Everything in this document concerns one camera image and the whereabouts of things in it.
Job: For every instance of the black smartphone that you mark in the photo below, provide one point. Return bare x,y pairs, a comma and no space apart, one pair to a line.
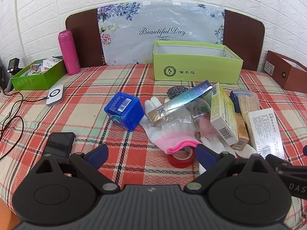
58,143

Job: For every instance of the dark green cardboard box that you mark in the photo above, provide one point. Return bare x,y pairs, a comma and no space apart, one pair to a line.
36,81

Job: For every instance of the orange cloth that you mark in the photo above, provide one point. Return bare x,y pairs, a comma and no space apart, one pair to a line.
5,216

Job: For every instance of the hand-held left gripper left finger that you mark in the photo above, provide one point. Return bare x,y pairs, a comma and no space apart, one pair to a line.
98,153

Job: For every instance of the white printed box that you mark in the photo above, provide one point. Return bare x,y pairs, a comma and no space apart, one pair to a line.
265,131

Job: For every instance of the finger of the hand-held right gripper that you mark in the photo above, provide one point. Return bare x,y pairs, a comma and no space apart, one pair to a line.
275,161
305,150

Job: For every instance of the brown cardboard box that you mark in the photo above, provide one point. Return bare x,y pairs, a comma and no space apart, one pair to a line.
290,76

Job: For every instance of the light green cardboard box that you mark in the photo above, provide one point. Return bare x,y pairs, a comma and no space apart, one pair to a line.
196,67

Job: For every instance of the white power bank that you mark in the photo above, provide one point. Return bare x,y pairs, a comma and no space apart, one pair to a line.
55,95

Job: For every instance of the red tape roll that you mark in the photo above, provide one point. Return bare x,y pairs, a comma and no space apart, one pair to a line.
180,161

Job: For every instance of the blue plastic container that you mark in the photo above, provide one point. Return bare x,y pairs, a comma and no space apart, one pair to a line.
124,111

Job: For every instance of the gold box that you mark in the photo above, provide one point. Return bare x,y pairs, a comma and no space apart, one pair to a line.
241,134

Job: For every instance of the small white box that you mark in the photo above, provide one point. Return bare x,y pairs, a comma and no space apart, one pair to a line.
53,61

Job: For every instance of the steel wool scrubber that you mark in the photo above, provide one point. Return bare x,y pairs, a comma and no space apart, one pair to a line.
176,92

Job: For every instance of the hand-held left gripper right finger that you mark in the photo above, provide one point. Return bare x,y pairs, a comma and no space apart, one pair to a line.
205,154

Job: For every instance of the floral plastic bag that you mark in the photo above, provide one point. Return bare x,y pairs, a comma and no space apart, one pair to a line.
124,40

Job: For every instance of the bag of toothpicks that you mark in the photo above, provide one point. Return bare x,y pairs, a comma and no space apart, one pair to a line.
248,100

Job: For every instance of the yellow and white box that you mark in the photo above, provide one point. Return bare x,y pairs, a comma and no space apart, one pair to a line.
223,115

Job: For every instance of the pink thermos bottle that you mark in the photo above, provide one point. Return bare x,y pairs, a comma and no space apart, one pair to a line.
69,52

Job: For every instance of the small printed packets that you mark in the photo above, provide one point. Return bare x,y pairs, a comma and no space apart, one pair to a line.
36,70

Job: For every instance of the black electronic device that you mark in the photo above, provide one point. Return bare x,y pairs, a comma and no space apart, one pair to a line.
14,65

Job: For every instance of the plaid bedsheet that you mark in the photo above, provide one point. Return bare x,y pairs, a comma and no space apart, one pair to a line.
84,115

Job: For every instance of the iridescent long box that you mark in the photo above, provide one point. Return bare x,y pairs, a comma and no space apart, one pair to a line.
177,103

